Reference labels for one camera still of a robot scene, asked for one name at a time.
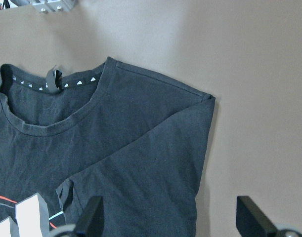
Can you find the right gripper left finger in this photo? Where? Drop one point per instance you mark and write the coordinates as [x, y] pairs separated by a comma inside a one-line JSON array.
[[91, 221]]

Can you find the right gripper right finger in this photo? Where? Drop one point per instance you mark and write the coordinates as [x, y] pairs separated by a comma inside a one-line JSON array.
[[251, 221]]

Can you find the black graphic t-shirt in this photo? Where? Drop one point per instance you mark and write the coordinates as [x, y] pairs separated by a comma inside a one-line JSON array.
[[135, 137]]

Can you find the aluminium frame post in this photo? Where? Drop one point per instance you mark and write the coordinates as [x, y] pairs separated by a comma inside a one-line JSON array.
[[47, 6]]

